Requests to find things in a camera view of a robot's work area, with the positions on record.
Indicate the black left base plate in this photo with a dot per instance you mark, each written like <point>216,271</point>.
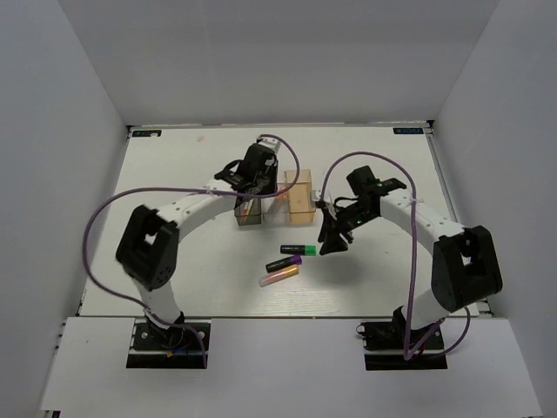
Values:
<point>178,350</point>

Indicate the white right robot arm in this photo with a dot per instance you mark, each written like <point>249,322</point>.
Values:
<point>465,268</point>

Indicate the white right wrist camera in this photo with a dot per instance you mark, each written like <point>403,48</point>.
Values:
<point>322,200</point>

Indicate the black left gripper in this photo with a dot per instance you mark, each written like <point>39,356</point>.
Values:
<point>272,188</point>

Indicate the blue left corner label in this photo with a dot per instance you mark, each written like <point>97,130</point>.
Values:
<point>146,133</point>

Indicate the black green-capped highlighter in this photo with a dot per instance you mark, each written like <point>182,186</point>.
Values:
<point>302,250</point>

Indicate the orange transparent container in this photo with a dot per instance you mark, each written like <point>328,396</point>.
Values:
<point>300,207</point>

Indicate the grey transparent container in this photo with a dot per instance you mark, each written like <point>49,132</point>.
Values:
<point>253,217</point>

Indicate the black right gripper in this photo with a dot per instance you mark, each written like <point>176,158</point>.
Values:
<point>332,241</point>

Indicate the grey orange-capped highlighter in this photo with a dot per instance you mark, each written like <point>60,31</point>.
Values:
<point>281,193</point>

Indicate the black purple-capped highlighter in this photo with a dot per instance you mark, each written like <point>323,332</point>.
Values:
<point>292,260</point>

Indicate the pink yellow-capped highlighter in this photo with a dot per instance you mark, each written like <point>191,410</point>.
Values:
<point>275,277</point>

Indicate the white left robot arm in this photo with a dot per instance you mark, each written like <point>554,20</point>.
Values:
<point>148,249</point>

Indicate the clear transparent container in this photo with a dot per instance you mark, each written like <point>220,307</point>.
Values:
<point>273,209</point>

